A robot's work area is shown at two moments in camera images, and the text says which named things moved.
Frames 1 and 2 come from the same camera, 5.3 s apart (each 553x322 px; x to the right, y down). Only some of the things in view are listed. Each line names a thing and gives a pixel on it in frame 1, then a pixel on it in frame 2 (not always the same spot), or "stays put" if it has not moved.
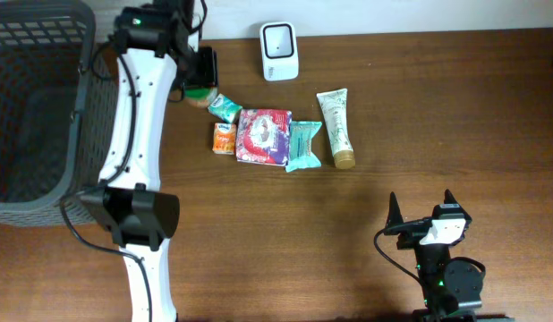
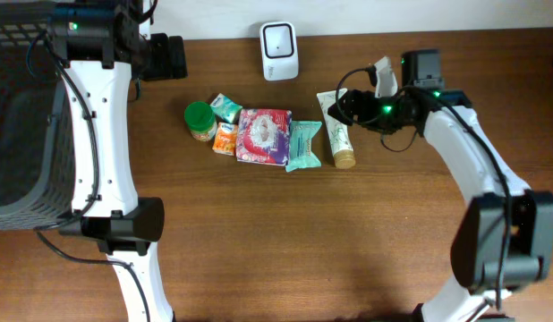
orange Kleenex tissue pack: [224, 138] stays put
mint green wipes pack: [301, 155] stays put
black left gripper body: [205, 67] -> [157, 61]
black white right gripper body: [412, 233] -> [372, 108]
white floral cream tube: [336, 107] stays put
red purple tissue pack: [263, 136] stays put
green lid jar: [200, 97] -> [200, 121]
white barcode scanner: [280, 51] stays put
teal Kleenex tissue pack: [225, 107] stays put
